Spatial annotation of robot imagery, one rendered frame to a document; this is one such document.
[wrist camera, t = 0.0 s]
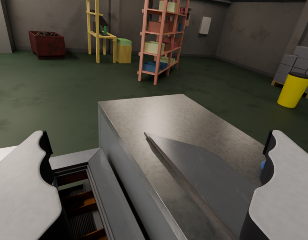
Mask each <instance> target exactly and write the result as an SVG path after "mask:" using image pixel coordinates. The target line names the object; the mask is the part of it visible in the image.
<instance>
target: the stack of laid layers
mask: <svg viewBox="0 0 308 240"><path fill-rule="evenodd" d="M52 171H53V174H54V181H53V185H54V187H56V188H57V190H58V183H57V180H59V179H62V178H66V177H70V176H74V175H78V174H82V173H85V172H86V174H87V176H88V180H89V183H90V187H91V190H92V193H93V196H94V199H95V202H96V205H97V208H98V211H99V215H100V218H101V221H102V225H103V228H104V230H105V234H106V237H107V240H115V238H114V235H113V232H112V230H111V227H110V224H109V221H108V218H107V215H106V212H105V210H104V207H103V204H102V201H101V198H100V195H99V192H98V189H97V186H96V183H95V180H94V178H93V175H92V172H91V169H90V166H89V163H88V162H85V163H81V164H76V165H72V166H68V167H64V168H60V169H55V170H52ZM58 191H59V190H58Z"/></svg>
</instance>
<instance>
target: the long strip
mask: <svg viewBox="0 0 308 240"><path fill-rule="evenodd" d="M88 163H89V166H90V169H91V172H92V175H93V178H94V180H95V183H96V186H97V189H98V192H99V195H100V198H101V201H102V204H103V207H104V210H105V212H106V215H107V218H108V221H109V224H110V227H111V230H112V232H113V235H114V238H115V240H145V238H144V236H143V233H142V231H141V229H140V227H139V225H138V223H137V221H136V219H135V217H134V214H133V212H132V210H131V208H130V206H129V204H128V202H127V200H126V197H125V195H124V193H123V191H122V189H121V187H120V185H119V183H118V181H117V178H116V176H115V174H114V172H113V170H112V168H111V166H110V164H109V161H108V159H107V157H106V155H105V153H104V151H103V149H102V147H101V148H100V149H99V150H98V151H97V152H96V154H95V155H94V156H93V157H92V158H91V159H90V160H89V161H88Z"/></svg>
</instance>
